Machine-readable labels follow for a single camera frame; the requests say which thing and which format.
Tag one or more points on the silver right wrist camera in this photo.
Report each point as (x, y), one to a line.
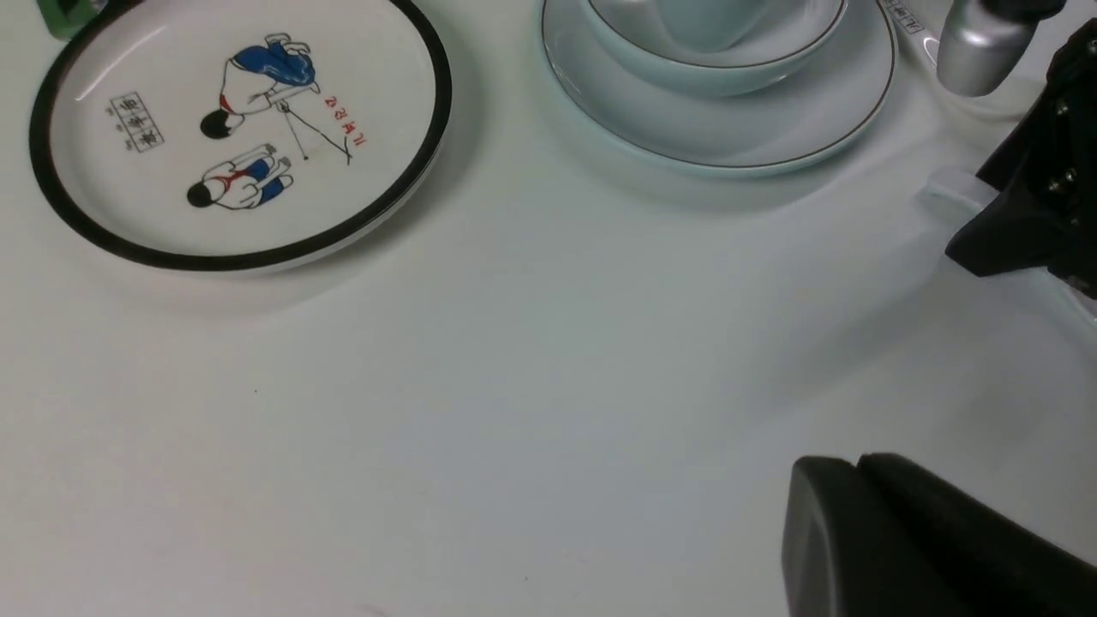
(981, 43)

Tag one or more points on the white spoon with printed handle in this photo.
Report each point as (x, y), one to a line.
(919, 42)

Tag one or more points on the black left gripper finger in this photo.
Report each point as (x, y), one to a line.
(883, 536)

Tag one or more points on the pale blue bowl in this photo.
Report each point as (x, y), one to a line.
(713, 49)

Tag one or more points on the pale blue plain plate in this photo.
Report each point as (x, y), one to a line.
(799, 122)

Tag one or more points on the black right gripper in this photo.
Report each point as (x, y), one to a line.
(1044, 216)

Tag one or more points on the green backdrop cloth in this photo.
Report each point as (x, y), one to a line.
(65, 18)

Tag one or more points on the black-rimmed illustrated plate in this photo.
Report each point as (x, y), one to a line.
(239, 136)

